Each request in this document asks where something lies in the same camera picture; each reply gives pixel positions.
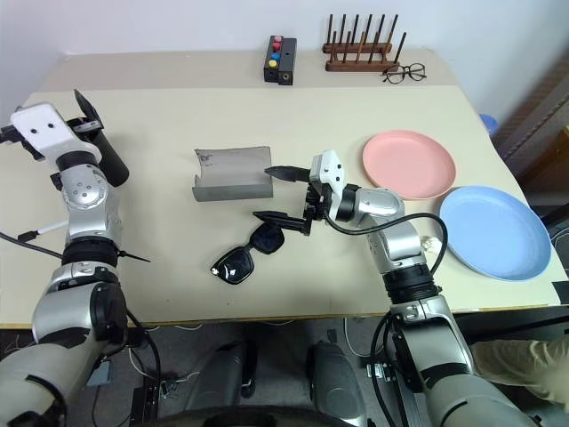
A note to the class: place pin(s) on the blue plastic round object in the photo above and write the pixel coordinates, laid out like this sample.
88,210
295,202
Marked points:
489,123

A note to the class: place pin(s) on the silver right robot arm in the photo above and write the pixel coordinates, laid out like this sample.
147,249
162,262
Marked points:
391,204

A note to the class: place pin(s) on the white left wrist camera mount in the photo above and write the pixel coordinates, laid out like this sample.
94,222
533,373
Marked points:
42,126

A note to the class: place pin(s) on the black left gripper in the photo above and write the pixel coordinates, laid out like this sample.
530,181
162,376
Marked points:
77,122

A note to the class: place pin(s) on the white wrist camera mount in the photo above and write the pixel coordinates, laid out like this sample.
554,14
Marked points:
42,126
326,169

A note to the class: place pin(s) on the black-rimmed clear eyeglasses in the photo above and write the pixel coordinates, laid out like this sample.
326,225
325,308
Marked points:
418,71

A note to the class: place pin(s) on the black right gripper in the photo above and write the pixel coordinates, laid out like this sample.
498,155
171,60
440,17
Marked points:
318,202

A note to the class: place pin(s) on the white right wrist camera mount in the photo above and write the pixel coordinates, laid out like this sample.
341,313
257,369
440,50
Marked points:
326,169

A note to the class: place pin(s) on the person's beige trouser leg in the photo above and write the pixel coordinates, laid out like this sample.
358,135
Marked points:
520,364

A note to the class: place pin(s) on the dark grey rounded shape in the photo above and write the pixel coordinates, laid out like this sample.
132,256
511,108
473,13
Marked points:
226,378
333,382

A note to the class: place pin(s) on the small grey box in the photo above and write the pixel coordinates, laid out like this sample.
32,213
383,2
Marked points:
100,373

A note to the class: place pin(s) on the black table frame bar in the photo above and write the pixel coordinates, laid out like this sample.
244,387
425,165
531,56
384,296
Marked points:
511,320

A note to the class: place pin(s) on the black sunglasses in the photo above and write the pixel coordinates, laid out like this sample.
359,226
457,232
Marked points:
242,267

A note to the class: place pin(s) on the pink plate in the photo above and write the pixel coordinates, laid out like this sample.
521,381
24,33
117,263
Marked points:
409,162

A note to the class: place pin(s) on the blue plate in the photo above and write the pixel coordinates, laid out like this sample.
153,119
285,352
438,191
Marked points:
493,231

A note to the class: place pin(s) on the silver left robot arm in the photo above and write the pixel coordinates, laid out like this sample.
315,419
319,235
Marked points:
84,195

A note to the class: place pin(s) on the white marker with black cap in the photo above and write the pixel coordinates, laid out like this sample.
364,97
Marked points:
51,229

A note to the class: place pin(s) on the black box with coloured buttons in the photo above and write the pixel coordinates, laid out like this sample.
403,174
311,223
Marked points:
271,62

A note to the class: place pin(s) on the grey glasses case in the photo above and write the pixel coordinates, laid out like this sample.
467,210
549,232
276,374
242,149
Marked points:
233,173

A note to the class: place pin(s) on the brown wooden peg rack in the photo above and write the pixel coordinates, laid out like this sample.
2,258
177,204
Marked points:
360,66

